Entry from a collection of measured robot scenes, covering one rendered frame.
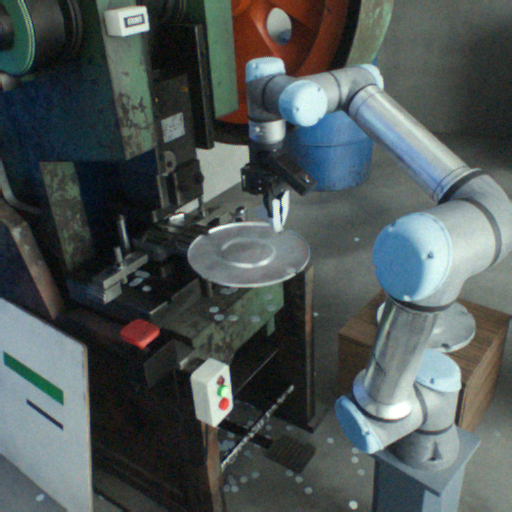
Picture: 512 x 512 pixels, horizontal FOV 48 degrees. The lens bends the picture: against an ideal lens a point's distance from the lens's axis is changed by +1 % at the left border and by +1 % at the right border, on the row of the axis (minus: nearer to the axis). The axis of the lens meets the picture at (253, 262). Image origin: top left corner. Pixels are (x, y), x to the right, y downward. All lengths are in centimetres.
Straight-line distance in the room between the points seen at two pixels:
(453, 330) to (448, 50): 297
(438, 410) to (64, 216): 98
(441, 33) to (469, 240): 372
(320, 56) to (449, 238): 76
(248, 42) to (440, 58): 304
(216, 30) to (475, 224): 77
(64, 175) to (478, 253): 100
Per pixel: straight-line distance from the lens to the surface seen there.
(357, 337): 179
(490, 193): 94
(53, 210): 149
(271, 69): 113
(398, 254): 84
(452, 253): 83
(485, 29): 443
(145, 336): 117
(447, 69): 455
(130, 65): 119
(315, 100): 105
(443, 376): 119
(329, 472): 188
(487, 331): 188
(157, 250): 145
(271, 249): 136
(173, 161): 135
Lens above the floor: 146
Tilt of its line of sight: 31 degrees down
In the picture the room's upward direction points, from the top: 4 degrees counter-clockwise
